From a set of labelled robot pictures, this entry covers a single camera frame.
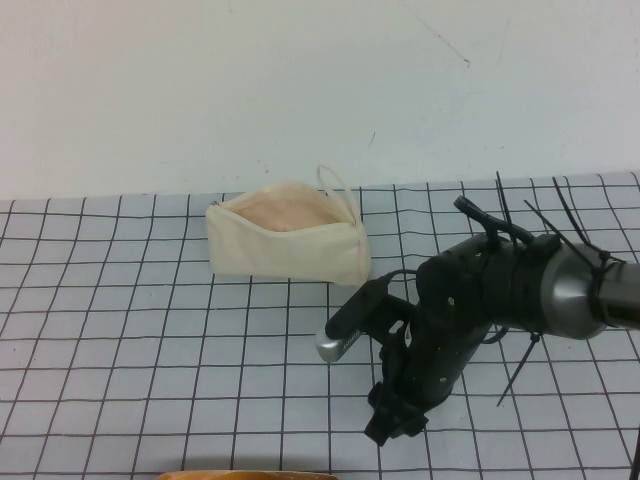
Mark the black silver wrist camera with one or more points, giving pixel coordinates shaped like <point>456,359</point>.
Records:
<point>350,320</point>

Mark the orange brown rounded object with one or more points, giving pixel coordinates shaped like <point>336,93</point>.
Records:
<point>250,475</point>

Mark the cream fabric pencil case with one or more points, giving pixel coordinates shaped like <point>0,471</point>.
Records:
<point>280,255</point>

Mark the blue grid checked tablecloth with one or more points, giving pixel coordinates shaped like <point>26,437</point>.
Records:
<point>150,350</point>

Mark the black zip tie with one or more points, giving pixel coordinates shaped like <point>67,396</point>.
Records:
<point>520,365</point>
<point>505,205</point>
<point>572,215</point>
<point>542,216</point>

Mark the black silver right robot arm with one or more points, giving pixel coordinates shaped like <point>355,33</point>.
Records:
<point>525,285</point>

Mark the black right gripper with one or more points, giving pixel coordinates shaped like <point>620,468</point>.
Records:
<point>430,355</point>

